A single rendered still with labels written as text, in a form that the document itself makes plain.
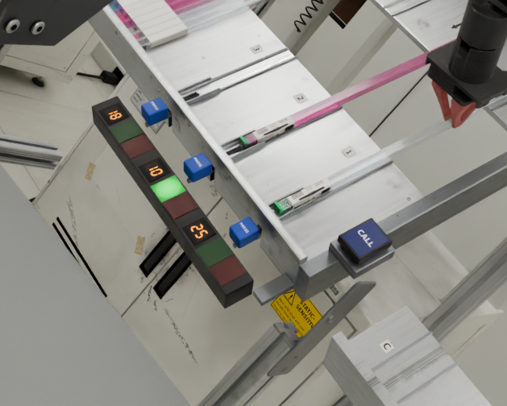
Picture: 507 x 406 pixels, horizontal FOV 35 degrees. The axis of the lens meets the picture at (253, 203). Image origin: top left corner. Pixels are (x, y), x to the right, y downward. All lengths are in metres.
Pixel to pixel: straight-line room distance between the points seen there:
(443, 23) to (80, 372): 0.78
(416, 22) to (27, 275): 0.72
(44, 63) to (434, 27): 1.57
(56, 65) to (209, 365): 1.43
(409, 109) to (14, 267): 2.40
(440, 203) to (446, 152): 1.98
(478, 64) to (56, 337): 0.59
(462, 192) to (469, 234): 1.89
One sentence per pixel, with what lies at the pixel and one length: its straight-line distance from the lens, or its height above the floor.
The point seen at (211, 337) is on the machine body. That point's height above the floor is 0.37.
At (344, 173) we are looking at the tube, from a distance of 1.04.
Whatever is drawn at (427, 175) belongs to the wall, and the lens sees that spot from 3.03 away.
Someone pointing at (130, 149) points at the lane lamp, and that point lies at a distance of 1.07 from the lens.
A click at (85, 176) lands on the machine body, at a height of 0.34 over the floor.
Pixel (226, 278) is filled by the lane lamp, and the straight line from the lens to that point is 0.96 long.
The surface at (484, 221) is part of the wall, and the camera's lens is 2.94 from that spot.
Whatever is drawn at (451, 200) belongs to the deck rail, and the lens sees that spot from 1.06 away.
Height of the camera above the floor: 1.07
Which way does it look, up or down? 21 degrees down
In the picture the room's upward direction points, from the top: 41 degrees clockwise
